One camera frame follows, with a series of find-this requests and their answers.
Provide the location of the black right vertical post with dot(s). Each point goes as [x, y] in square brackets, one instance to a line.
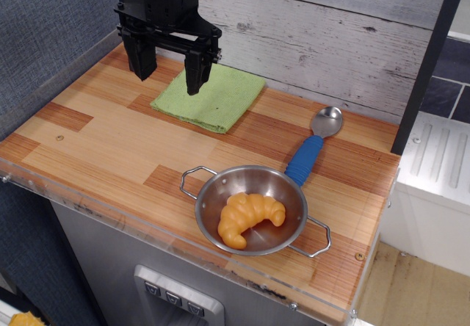
[437, 40]

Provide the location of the yellow toy at bottom left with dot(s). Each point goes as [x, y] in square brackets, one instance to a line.
[25, 319]

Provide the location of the white toy sink unit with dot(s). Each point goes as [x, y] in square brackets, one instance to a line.
[428, 208]

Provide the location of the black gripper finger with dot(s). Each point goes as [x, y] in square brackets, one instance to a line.
[197, 68]
[141, 56]

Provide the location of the spoon with blue handle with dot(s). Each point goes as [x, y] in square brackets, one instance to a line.
[326, 123]

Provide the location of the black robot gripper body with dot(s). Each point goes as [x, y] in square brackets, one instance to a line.
[174, 25]

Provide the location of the clear acrylic edge guard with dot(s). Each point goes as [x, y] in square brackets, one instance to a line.
[110, 242]

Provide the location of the green folded cloth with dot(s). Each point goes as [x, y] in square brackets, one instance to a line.
[220, 103]

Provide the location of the orange plastic croissant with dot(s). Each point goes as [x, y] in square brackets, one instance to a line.
[243, 211]

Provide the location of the steel bowl with wire handles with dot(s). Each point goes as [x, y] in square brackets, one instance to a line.
[264, 238]

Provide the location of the grey dispenser button panel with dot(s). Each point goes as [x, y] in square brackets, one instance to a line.
[166, 301]

